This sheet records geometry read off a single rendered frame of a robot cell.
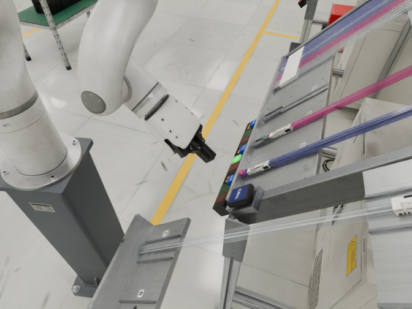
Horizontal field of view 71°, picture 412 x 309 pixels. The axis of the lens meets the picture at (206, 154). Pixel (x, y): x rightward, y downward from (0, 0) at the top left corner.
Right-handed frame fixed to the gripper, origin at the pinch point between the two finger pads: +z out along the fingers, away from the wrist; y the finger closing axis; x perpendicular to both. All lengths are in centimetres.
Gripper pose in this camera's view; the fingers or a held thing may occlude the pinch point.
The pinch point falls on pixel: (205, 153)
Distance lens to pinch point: 66.2
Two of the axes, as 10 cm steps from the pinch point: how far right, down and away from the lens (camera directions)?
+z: 6.9, 6.5, 3.2
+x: 6.3, -3.3, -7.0
